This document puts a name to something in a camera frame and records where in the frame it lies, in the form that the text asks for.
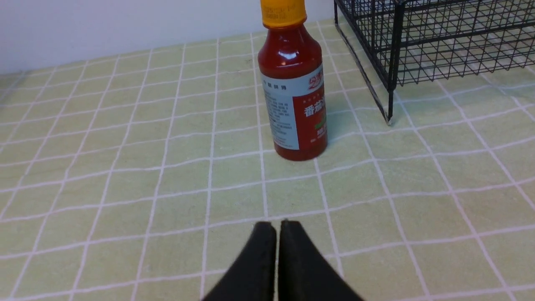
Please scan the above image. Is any red seasoning bottle yellow cap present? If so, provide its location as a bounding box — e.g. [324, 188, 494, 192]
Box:
[257, 0, 328, 161]

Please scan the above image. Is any green checkered tablecloth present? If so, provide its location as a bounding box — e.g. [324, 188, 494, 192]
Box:
[0, 20, 535, 301]

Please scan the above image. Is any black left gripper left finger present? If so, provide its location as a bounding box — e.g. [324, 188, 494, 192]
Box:
[203, 222, 277, 301]

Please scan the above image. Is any black wire mesh shelf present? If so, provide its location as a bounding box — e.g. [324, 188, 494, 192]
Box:
[333, 0, 535, 125]

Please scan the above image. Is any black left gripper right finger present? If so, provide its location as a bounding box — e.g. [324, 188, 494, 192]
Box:
[278, 220, 362, 301]

